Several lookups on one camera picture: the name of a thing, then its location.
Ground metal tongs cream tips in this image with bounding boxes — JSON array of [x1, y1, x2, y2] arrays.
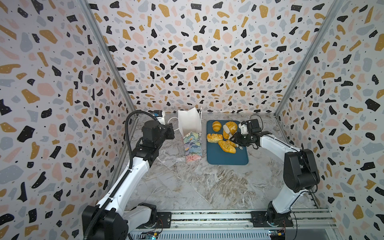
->
[[223, 125, 243, 150]]

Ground large sugared oval bread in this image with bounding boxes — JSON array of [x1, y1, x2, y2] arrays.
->
[[223, 122, 238, 140]]

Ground glossy orange oval bread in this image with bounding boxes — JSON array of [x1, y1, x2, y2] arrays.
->
[[218, 140, 237, 154]]

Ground floral paper bag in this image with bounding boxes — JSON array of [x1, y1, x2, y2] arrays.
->
[[167, 107, 203, 163]]

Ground striped croissant bread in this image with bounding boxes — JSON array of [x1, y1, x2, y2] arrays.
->
[[226, 140, 239, 148]]

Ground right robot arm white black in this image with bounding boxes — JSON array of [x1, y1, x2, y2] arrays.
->
[[230, 119, 320, 228]]

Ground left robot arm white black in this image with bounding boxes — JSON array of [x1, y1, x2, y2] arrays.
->
[[82, 120, 175, 240]]

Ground twisted glazed pastry bread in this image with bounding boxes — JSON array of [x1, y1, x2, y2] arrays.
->
[[207, 134, 223, 143]]

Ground small striped bun top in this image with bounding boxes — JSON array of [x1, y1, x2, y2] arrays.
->
[[212, 121, 222, 132]]

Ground teal rectangular tray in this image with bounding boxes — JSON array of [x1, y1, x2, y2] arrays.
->
[[206, 120, 249, 166]]

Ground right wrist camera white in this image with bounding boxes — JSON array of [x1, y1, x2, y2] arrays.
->
[[238, 121, 249, 135]]

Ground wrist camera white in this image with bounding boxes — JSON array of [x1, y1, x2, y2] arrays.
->
[[153, 110, 165, 125], [238, 121, 249, 135]]

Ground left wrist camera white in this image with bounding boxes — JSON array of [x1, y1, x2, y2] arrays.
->
[[153, 110, 165, 125]]

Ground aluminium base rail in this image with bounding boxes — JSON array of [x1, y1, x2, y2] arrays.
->
[[80, 209, 340, 240]]

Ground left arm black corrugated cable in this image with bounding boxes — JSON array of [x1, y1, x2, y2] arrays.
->
[[83, 110, 158, 240]]

